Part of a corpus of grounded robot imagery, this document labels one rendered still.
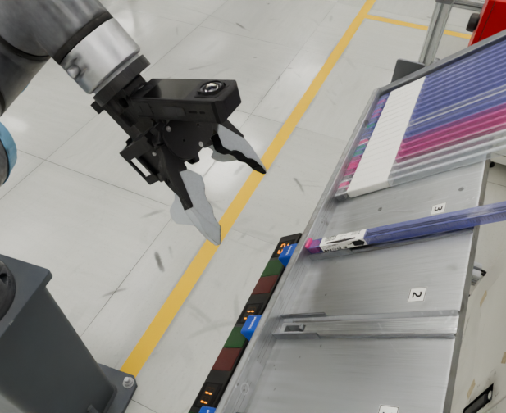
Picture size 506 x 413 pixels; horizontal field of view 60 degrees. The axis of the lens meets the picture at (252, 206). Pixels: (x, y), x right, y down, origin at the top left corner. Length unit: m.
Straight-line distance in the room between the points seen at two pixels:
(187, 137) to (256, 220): 1.04
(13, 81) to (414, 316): 0.45
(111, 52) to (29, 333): 0.52
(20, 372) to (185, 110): 0.57
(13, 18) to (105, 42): 0.09
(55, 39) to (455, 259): 0.42
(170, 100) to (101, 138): 1.47
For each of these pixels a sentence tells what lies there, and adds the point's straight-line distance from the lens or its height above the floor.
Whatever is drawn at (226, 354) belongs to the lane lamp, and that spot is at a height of 0.66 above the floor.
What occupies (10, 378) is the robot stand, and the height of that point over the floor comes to 0.45.
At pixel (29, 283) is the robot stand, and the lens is 0.80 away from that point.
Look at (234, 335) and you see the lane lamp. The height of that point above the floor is 0.65.
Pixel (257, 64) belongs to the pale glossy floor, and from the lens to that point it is 2.28.
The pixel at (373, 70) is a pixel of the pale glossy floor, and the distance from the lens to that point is 2.31.
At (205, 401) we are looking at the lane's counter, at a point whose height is 0.66.
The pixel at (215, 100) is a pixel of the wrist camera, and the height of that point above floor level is 0.92.
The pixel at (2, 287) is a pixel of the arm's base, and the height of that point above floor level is 0.58.
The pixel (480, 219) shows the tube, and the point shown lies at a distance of 0.44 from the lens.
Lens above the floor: 1.16
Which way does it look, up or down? 49 degrees down
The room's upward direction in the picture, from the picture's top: straight up
